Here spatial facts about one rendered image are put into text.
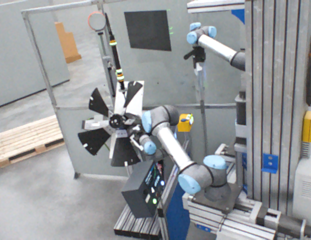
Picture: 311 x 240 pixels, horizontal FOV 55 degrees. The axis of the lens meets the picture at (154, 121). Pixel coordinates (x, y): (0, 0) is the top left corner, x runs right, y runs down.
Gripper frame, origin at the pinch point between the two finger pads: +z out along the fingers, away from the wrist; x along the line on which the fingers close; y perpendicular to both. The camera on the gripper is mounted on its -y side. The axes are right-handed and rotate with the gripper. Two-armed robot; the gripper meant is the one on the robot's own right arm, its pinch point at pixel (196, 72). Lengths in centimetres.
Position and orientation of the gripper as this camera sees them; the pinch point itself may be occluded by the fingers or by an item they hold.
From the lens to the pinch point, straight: 228.4
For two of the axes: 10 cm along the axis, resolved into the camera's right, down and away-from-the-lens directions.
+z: 1.5, 8.8, 4.5
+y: 9.4, 0.1, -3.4
